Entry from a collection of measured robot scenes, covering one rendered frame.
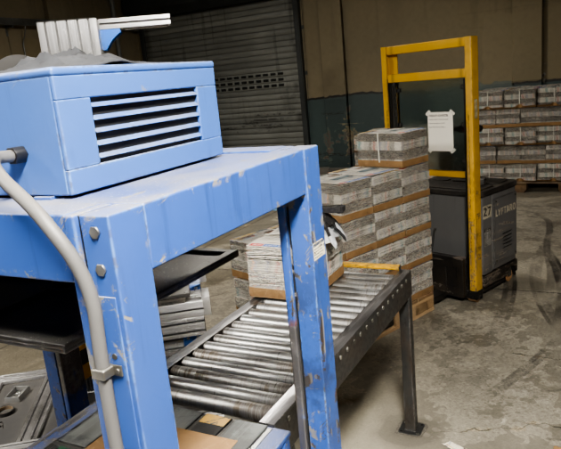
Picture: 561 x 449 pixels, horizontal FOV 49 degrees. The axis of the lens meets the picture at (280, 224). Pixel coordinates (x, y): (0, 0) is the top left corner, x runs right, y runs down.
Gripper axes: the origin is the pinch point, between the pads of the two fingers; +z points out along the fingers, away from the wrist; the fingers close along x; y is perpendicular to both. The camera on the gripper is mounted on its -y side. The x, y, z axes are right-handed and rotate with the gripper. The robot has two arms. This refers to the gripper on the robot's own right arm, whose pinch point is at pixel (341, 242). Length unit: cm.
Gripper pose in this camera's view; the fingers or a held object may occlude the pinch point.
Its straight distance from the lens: 258.5
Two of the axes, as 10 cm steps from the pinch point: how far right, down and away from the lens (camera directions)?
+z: 5.3, 8.5, -0.4
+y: -7.1, 4.7, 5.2
